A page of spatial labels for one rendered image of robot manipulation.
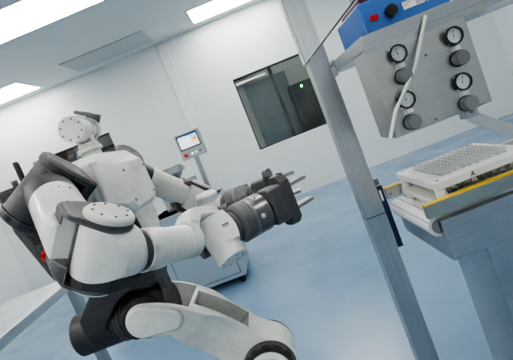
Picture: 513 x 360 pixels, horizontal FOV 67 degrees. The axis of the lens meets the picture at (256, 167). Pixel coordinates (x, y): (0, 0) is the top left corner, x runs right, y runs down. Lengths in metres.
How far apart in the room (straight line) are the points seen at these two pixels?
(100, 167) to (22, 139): 6.00
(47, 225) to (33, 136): 6.19
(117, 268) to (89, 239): 0.06
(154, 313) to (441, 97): 0.84
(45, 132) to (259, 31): 3.60
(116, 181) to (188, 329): 0.41
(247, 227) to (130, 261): 0.28
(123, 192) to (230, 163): 5.01
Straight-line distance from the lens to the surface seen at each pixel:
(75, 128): 1.05
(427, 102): 0.92
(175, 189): 1.33
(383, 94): 0.88
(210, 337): 1.10
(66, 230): 0.66
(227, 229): 0.80
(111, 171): 0.96
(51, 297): 1.78
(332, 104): 1.18
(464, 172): 1.02
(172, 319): 1.05
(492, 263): 1.13
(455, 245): 1.02
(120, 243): 0.62
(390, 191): 1.22
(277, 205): 0.87
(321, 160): 5.98
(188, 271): 3.44
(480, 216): 1.03
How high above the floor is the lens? 1.15
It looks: 5 degrees down
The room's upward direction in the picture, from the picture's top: 22 degrees counter-clockwise
